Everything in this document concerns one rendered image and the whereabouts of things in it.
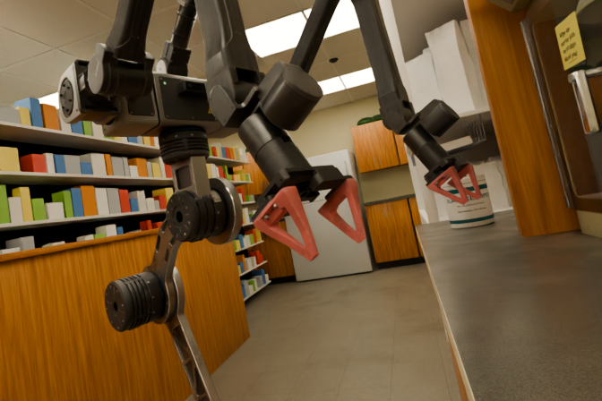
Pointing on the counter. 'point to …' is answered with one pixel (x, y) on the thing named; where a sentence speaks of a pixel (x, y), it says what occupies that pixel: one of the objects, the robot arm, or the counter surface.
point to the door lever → (580, 79)
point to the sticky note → (570, 41)
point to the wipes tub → (463, 216)
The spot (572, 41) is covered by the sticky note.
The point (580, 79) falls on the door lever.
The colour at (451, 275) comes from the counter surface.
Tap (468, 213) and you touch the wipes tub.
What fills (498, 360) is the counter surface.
